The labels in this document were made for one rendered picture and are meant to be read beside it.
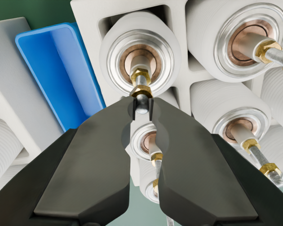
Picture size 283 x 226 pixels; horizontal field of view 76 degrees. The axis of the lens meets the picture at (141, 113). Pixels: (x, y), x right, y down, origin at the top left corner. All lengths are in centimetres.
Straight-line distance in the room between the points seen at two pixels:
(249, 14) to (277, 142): 25
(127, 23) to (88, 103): 36
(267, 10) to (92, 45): 21
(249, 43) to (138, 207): 81
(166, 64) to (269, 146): 27
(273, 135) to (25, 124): 46
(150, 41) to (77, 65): 32
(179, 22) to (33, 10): 34
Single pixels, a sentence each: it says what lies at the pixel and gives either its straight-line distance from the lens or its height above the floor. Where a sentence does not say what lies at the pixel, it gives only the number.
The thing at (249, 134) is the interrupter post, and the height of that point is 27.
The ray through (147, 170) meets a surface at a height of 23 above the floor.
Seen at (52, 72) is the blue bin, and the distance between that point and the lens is 45.
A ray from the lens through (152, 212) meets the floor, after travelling 95.
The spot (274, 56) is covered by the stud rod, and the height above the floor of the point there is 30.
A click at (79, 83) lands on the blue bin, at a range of 51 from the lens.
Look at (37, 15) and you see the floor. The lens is 50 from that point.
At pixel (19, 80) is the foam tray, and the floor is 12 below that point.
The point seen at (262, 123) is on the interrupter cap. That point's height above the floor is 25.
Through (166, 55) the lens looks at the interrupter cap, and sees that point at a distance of 21.
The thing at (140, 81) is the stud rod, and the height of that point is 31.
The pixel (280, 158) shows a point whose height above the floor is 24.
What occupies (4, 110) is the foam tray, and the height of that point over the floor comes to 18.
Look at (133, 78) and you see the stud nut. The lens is 17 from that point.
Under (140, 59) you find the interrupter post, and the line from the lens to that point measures 19.
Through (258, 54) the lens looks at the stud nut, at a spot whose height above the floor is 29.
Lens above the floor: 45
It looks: 57 degrees down
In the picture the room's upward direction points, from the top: 179 degrees clockwise
